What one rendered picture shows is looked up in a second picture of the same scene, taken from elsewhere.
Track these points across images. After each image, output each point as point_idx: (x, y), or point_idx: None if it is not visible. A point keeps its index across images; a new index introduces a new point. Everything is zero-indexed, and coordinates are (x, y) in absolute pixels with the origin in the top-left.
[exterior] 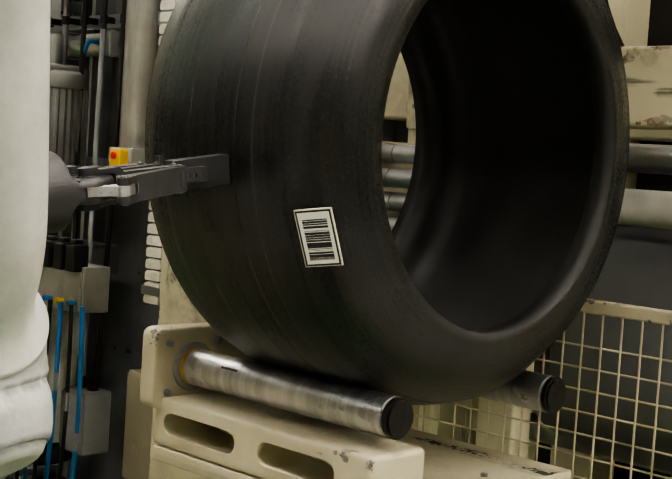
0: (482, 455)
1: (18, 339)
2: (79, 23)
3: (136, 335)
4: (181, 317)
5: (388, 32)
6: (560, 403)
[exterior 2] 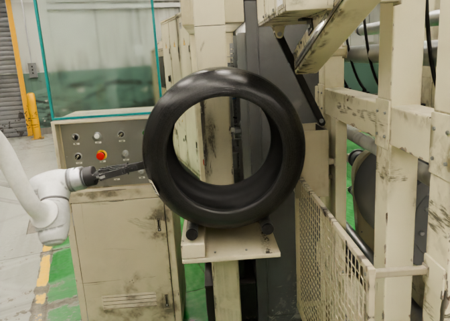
0: (265, 240)
1: (43, 220)
2: None
3: None
4: None
5: (164, 131)
6: (270, 232)
